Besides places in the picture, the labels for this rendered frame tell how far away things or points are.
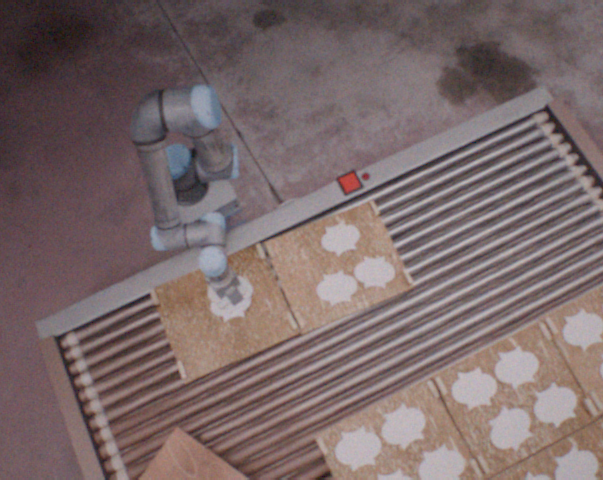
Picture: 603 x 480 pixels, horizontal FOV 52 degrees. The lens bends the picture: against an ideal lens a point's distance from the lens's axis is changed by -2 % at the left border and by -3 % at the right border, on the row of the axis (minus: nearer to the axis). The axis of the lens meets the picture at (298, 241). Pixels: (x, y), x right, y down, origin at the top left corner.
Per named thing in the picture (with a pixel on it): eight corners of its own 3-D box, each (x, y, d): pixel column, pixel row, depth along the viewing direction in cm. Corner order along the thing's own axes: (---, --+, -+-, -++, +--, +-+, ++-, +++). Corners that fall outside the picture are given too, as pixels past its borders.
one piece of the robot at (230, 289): (221, 302, 190) (229, 315, 205) (245, 284, 191) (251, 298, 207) (198, 272, 193) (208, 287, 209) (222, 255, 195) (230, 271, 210)
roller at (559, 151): (77, 377, 214) (71, 375, 209) (561, 145, 235) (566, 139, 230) (82, 390, 212) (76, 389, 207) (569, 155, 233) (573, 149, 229)
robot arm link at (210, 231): (185, 213, 188) (186, 248, 184) (223, 209, 188) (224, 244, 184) (191, 223, 196) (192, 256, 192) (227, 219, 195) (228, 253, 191)
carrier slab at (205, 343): (150, 290, 218) (149, 289, 217) (259, 243, 222) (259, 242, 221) (186, 384, 207) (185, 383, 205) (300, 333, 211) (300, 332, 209)
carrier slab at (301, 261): (264, 243, 222) (263, 242, 221) (371, 201, 226) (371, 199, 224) (302, 335, 210) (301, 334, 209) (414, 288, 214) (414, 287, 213)
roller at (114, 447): (102, 446, 205) (97, 445, 201) (600, 199, 227) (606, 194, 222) (107, 460, 204) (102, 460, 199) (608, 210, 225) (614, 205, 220)
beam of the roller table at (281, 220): (41, 325, 223) (34, 321, 217) (539, 93, 245) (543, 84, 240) (48, 346, 220) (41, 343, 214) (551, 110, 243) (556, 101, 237)
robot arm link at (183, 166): (164, 161, 219) (154, 143, 207) (202, 157, 219) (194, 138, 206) (164, 192, 215) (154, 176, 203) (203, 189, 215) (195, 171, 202)
